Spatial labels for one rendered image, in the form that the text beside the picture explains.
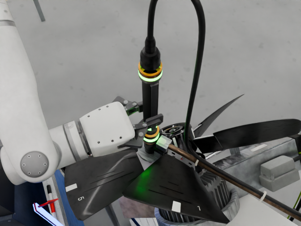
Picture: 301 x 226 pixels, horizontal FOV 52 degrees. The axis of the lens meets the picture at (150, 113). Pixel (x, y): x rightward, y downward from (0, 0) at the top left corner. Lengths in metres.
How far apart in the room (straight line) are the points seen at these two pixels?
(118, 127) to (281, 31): 2.69
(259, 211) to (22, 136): 0.69
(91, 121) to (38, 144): 0.14
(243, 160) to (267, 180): 0.09
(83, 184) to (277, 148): 0.62
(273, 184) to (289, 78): 1.89
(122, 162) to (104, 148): 0.30
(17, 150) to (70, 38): 2.47
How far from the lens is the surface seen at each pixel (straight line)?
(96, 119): 0.66
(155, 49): 0.52
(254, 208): 0.99
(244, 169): 1.03
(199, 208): 0.67
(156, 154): 0.83
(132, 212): 1.12
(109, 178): 0.91
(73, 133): 0.63
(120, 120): 0.65
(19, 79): 0.63
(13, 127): 0.57
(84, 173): 0.94
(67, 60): 2.81
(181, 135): 0.89
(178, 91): 2.52
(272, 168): 1.02
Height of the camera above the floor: 2.05
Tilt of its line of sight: 59 degrees down
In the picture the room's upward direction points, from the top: straight up
